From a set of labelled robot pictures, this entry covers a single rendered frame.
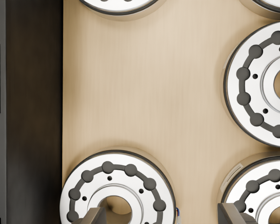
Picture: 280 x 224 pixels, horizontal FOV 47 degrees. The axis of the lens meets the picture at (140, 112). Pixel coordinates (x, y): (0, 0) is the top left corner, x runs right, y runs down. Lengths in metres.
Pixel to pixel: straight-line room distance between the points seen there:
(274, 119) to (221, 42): 0.08
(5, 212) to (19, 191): 0.02
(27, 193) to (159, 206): 0.11
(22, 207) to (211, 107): 0.18
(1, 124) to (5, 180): 0.04
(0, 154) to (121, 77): 0.13
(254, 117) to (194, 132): 0.06
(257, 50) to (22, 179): 0.21
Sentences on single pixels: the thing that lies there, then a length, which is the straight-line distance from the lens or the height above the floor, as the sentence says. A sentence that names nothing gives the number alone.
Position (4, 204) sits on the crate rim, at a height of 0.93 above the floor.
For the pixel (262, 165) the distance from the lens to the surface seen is 0.28.
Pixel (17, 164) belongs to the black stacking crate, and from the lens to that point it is 0.24.
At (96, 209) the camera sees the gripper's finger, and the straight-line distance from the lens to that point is 0.16.
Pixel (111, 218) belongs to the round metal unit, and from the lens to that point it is 0.31.
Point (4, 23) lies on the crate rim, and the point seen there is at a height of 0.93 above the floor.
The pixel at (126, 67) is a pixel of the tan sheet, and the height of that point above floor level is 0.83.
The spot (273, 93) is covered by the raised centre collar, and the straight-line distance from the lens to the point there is 0.27.
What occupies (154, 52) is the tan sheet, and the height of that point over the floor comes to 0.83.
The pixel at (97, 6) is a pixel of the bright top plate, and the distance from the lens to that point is 0.28.
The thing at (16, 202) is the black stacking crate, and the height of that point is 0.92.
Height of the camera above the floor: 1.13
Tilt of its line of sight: 83 degrees down
